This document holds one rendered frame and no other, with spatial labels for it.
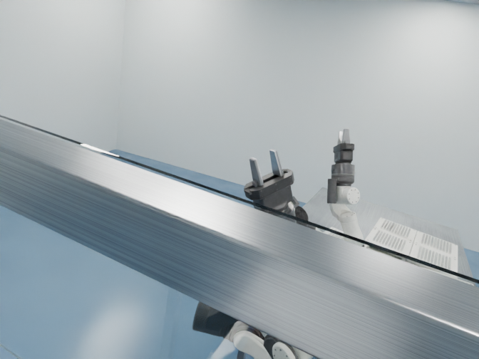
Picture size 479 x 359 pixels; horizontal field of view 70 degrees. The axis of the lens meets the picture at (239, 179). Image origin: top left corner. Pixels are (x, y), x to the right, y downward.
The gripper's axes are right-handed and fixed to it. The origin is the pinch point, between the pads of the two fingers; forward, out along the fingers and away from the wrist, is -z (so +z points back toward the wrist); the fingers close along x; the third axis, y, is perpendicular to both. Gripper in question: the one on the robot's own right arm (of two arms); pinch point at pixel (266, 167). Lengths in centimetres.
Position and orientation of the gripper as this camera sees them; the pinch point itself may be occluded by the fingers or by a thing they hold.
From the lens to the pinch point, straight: 76.1
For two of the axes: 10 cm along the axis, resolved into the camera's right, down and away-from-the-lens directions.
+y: 4.8, 2.5, -8.4
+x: 8.5, -3.7, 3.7
